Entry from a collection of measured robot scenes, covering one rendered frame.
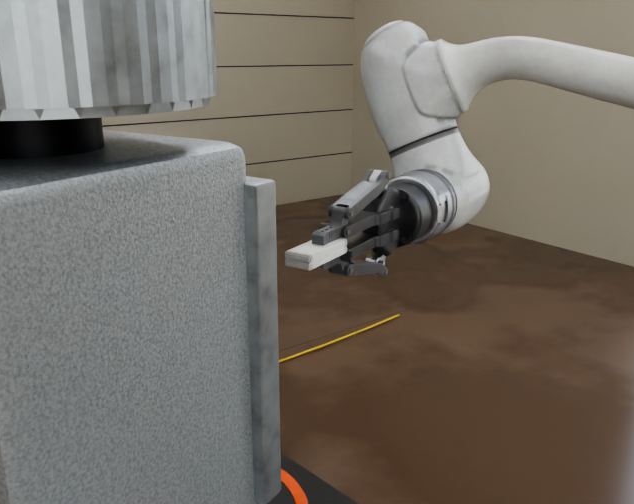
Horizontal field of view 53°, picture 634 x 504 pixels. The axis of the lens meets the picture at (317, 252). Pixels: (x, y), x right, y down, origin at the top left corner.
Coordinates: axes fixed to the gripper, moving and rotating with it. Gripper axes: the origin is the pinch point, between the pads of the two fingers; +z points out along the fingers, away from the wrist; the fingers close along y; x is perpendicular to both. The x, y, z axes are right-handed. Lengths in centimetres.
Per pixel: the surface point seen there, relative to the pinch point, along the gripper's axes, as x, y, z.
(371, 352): 123, 143, -242
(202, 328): -3.3, 0.0, 20.1
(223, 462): -3.2, 12.1, 18.7
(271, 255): -4.3, -3.8, 13.1
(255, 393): -3.6, 7.6, 14.9
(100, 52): -5.8, -19.0, 28.6
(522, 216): 121, 124, -526
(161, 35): -6.5, -19.9, 25.0
